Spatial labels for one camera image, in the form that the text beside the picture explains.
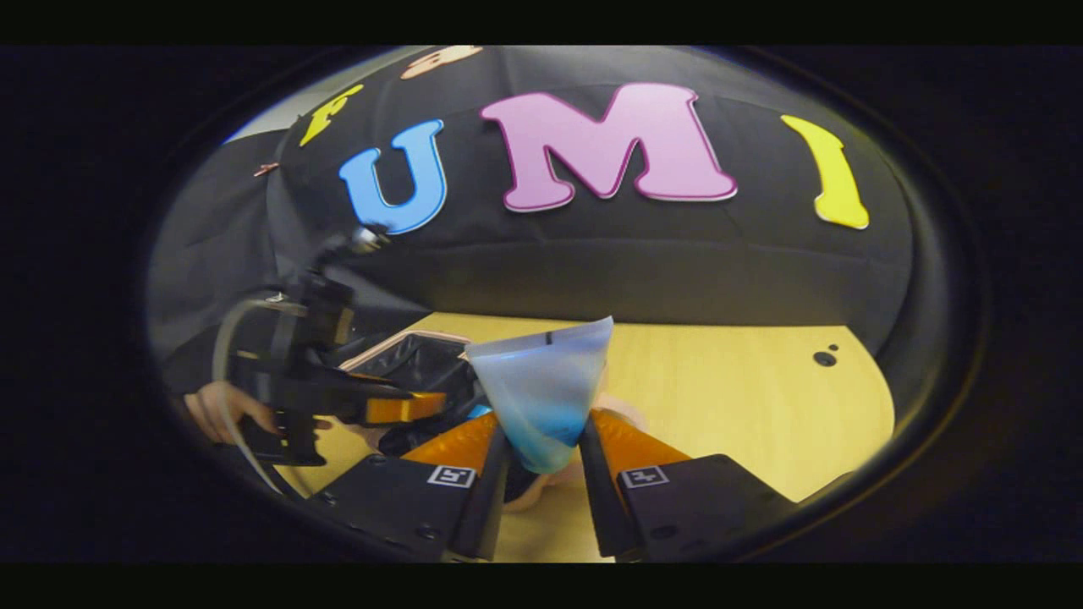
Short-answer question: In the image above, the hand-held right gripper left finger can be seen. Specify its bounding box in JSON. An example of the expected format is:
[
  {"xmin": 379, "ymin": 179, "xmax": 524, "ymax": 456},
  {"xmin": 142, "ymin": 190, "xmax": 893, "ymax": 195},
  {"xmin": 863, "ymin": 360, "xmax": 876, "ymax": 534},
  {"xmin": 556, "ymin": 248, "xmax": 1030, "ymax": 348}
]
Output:
[{"xmin": 309, "ymin": 412, "xmax": 511, "ymax": 563}]

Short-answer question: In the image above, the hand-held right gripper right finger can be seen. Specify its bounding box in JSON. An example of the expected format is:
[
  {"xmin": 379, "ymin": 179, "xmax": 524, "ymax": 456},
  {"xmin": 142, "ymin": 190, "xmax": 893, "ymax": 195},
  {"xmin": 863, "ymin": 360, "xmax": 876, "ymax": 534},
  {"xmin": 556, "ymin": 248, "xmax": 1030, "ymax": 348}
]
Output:
[{"xmin": 578, "ymin": 409, "xmax": 800, "ymax": 563}]

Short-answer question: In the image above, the black backdrop cloth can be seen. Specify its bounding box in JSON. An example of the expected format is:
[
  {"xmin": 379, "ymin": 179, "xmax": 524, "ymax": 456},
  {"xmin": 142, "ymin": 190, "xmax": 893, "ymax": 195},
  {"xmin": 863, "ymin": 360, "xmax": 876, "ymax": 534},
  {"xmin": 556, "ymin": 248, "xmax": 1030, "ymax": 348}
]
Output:
[{"xmin": 148, "ymin": 47, "xmax": 919, "ymax": 398}]

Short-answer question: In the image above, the grey cable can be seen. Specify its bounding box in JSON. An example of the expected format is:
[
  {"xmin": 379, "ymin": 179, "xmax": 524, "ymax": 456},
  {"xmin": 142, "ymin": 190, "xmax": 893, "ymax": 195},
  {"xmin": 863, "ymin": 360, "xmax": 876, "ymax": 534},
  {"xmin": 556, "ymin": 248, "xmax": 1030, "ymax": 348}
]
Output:
[{"xmin": 211, "ymin": 295, "xmax": 293, "ymax": 500}]

